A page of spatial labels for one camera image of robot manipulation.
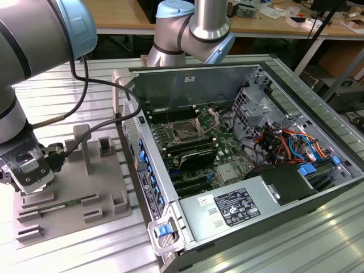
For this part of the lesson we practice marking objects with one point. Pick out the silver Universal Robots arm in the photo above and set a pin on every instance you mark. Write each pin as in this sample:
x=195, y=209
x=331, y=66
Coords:
x=37, y=37

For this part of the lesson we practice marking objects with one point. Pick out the black RAM slot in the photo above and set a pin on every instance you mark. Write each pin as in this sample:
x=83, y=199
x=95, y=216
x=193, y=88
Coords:
x=175, y=116
x=173, y=109

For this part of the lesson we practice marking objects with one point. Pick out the CPU socket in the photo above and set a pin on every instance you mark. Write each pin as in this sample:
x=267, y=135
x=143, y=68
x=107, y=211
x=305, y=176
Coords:
x=185, y=131

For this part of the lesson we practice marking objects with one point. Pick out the black expansion slot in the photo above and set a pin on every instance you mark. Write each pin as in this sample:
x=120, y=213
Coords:
x=190, y=182
x=194, y=191

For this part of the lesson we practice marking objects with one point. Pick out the green RAM stick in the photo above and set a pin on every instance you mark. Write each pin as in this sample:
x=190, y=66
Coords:
x=61, y=205

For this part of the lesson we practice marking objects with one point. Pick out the grey plastic parts rack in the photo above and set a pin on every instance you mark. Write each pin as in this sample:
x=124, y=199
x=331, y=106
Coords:
x=85, y=182

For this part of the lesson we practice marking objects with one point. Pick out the blue card retainer tab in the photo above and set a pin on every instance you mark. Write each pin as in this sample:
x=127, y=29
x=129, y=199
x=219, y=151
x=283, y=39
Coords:
x=143, y=158

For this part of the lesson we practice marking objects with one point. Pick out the long wooden desk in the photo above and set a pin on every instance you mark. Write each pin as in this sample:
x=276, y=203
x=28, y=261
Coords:
x=125, y=17

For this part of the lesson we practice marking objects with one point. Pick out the blue case latch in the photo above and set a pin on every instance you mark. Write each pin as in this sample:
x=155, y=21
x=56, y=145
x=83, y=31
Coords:
x=162, y=230

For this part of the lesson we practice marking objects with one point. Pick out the installed black RAM stick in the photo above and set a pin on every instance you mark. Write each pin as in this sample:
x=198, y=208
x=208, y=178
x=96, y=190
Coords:
x=189, y=143

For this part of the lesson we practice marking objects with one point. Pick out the black graphics card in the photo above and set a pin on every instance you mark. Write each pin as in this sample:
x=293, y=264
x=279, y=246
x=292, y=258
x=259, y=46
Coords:
x=196, y=160

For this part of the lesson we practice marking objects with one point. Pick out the open PC case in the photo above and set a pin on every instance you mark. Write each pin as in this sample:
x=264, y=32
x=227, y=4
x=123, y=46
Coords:
x=199, y=76

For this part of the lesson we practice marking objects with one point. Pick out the silver power supply unit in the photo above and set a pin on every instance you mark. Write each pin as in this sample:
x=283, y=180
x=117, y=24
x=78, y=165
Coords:
x=199, y=221

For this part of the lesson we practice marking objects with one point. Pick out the green motherboard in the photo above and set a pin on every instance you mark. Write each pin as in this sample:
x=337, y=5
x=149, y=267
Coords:
x=227, y=148

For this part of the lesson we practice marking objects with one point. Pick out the silver chipset heatsink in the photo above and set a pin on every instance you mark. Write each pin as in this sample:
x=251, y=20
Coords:
x=227, y=173

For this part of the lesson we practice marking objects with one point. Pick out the silver metal drive cage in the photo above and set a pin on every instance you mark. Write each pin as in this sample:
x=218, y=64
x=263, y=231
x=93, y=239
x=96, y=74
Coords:
x=250, y=113

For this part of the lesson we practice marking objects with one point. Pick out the green electronics box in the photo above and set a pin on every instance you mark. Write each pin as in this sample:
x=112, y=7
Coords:
x=246, y=11

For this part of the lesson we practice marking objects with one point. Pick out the white box on desk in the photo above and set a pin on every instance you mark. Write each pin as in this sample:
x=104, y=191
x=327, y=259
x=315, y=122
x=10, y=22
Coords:
x=308, y=25

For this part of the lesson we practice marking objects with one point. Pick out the small blue plastic clip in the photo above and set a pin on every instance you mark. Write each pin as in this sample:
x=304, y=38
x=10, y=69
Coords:
x=335, y=160

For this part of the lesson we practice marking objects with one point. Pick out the black box under desk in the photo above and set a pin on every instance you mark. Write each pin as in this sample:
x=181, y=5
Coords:
x=347, y=98

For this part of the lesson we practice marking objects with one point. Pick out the white wrist camera with mount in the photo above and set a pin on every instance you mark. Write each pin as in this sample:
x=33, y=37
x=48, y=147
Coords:
x=28, y=167

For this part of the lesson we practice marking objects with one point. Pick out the wooden desk with white frame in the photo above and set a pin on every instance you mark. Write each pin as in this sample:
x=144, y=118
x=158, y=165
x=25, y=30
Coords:
x=270, y=27

